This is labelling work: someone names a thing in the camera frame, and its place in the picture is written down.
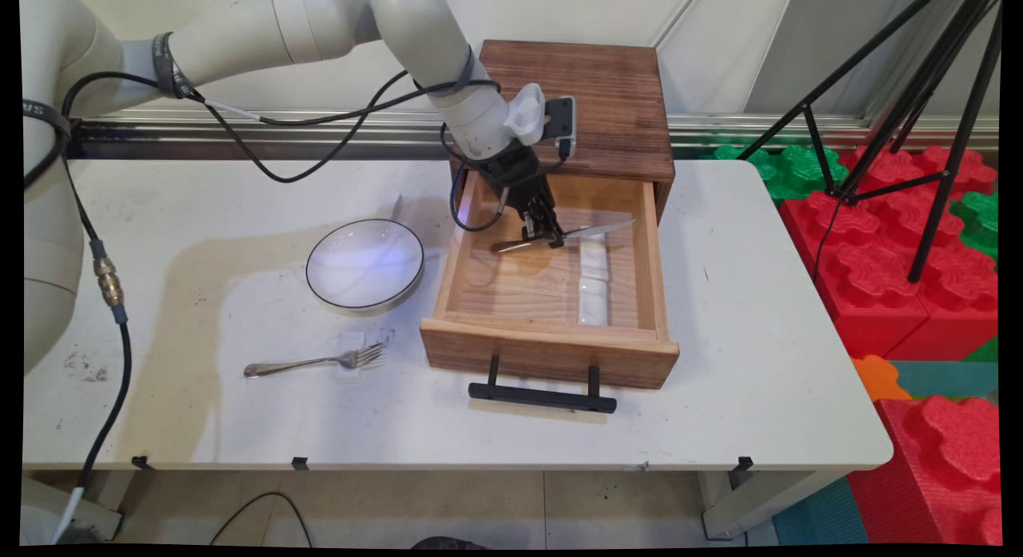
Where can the light wooden drawer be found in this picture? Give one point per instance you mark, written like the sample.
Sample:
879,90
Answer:
519,293

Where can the silver fork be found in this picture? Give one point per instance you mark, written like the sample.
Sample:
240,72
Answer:
320,362

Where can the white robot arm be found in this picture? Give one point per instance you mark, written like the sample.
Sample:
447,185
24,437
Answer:
320,29

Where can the orange foam piece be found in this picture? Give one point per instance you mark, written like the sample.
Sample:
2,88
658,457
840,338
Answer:
877,379

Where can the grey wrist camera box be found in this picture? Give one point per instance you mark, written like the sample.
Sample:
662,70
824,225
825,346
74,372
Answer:
559,117

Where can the white plate black rim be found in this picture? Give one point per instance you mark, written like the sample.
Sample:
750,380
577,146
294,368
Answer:
365,263

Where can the white table leg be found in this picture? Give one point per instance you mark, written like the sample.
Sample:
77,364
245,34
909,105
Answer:
743,505

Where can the dark wooden cabinet case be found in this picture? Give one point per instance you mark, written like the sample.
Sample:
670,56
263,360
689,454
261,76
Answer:
615,101

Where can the large red foam block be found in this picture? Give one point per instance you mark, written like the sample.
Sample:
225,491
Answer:
871,277

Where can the green foam block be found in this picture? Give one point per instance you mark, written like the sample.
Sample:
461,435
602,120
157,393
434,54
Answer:
979,221
791,173

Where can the teal foam mat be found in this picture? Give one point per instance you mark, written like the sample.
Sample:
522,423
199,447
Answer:
951,379

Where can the aluminium wall rail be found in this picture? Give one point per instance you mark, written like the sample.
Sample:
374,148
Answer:
240,133

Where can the black tripod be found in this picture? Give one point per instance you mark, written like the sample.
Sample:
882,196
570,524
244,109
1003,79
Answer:
955,141

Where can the silver table knife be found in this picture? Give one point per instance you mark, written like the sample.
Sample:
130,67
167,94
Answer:
599,230

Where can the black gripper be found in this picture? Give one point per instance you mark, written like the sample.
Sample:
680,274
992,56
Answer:
519,177

